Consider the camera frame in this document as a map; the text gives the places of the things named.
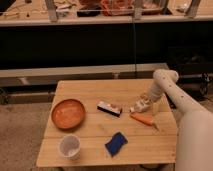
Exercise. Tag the orange ceramic bowl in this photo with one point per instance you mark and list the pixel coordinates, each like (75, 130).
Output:
(68, 114)

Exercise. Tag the orange toy carrot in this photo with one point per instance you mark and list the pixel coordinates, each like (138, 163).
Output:
(144, 118)

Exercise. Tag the white plastic bottle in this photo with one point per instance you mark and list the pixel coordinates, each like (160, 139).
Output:
(142, 105)

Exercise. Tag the cluttered background shelf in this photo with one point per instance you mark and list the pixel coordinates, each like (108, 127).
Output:
(83, 12)

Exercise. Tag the white plastic cup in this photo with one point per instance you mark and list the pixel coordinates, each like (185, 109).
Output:
(69, 147)

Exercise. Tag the black white board eraser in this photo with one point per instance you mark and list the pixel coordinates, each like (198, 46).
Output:
(109, 108)

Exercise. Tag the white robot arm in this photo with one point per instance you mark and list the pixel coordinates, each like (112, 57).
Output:
(194, 151)

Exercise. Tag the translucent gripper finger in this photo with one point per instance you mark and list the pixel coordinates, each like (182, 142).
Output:
(155, 108)

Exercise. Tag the grey metal bench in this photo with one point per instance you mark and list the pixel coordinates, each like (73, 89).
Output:
(50, 76)

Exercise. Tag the wooden folding table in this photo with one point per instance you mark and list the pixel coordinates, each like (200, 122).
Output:
(146, 145)

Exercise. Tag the blue sponge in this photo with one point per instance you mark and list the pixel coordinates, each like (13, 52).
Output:
(116, 143)

